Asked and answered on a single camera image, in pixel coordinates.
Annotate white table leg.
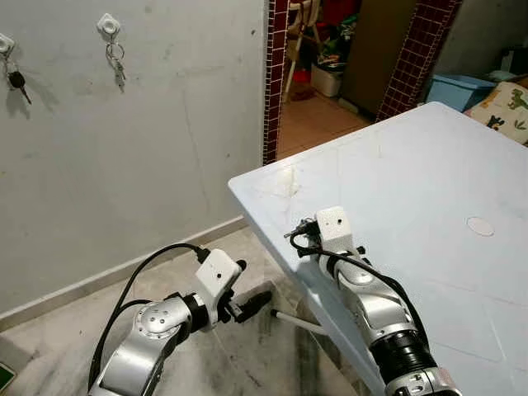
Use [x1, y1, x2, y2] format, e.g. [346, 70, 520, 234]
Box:
[272, 310, 327, 335]

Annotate large white plastic table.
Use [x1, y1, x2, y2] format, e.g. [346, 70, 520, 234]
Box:
[229, 101, 528, 396]

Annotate white storage box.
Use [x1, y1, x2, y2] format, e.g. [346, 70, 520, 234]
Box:
[312, 64, 343, 98]

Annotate wooden high chair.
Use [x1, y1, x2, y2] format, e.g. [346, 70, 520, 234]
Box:
[285, 0, 324, 104]

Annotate brown wooden door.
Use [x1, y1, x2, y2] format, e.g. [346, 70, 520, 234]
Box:
[341, 0, 417, 116]

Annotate dinosaur print cushion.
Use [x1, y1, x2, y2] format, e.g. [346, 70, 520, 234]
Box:
[466, 80, 528, 145]

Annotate blue plastic bin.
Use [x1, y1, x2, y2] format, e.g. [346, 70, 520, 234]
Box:
[427, 74, 496, 112]

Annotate black box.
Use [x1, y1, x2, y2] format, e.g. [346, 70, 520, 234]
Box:
[499, 45, 528, 75]

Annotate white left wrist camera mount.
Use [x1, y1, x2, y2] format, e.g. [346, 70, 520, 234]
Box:
[195, 247, 244, 306]

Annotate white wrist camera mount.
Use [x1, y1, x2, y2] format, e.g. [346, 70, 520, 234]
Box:
[195, 247, 244, 306]
[313, 206, 357, 255]

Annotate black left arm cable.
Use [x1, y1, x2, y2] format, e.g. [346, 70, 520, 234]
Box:
[89, 243, 212, 390]

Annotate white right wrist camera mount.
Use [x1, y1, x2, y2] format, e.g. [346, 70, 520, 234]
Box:
[313, 206, 357, 255]

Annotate silver keys on ring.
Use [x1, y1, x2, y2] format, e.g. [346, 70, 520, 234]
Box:
[105, 41, 129, 90]

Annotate black head key on ring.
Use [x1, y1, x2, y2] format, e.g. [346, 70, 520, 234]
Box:
[4, 56, 32, 106]

